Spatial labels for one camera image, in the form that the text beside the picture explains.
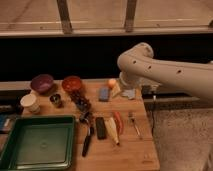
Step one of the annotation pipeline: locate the black handled utensil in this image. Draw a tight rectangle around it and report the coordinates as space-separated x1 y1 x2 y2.
80 112 94 157

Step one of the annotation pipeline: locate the black eraser block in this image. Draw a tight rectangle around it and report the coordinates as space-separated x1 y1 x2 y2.
95 117 106 140

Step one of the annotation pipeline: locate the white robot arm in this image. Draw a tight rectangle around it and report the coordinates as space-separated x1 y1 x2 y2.
117 42 213 102

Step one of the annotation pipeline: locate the small metal cup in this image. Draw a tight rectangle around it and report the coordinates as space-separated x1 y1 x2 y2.
49 94 62 108

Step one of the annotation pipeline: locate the white paper cup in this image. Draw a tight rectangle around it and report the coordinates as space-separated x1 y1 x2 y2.
20 94 40 113

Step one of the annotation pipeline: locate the blue sponge block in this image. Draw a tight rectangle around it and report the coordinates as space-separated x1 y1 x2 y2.
99 87 109 102

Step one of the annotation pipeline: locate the small orange ball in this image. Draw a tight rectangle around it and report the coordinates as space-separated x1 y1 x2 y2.
108 78 116 89

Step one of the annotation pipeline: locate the pale wedge block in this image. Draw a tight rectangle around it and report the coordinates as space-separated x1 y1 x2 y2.
111 83 121 98

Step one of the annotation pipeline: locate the grey cloth piece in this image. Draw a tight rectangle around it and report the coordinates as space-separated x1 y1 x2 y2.
122 89 136 100

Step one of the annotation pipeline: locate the dark grape bunch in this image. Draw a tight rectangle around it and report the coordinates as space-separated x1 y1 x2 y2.
70 91 91 112

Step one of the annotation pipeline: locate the orange bowl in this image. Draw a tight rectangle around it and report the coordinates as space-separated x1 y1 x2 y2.
62 76 82 92

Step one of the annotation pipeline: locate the cream plastic corn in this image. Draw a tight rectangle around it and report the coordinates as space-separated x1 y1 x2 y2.
105 117 119 145

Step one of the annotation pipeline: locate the metal fork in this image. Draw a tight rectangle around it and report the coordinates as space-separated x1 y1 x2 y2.
128 112 142 139

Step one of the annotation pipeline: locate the purple bowl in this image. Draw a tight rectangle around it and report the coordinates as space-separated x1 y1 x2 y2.
30 74 54 94

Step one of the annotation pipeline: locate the green plastic tray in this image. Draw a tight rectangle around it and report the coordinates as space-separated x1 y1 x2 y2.
0 116 75 171

